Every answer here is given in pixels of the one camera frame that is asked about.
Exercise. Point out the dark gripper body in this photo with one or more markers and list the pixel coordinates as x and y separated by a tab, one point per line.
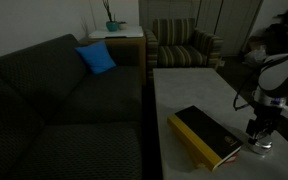
265	120

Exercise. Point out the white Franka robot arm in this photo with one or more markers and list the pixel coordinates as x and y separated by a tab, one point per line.
280	78

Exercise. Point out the black book with yellow spine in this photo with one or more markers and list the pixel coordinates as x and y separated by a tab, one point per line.
207	130

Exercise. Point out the white plastic bag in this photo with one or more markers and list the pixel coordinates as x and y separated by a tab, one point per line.
254	55

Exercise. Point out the dark clutter pile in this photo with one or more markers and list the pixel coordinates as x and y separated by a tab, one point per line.
284	33

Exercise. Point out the pale closet doors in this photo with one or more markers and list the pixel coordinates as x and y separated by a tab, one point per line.
234	23

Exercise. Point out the striped armchair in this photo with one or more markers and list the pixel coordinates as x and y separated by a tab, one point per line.
179	55

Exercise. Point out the vertical window blinds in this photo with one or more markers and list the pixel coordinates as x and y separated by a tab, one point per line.
167	9

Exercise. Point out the wooden side table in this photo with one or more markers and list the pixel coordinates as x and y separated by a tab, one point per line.
130	46

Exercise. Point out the white flat board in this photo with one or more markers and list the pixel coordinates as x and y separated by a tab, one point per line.
124	32

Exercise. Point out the small white pot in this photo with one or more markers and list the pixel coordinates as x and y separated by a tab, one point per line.
123	26

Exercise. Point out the dark grey sofa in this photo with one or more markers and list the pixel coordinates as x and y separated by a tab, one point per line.
84	100

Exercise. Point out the blue cushion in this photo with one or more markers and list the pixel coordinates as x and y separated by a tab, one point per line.
96	57

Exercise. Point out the teal plant pot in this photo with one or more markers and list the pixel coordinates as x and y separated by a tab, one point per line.
112	26

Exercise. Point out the green potted plant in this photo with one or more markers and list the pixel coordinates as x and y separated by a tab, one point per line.
109	11

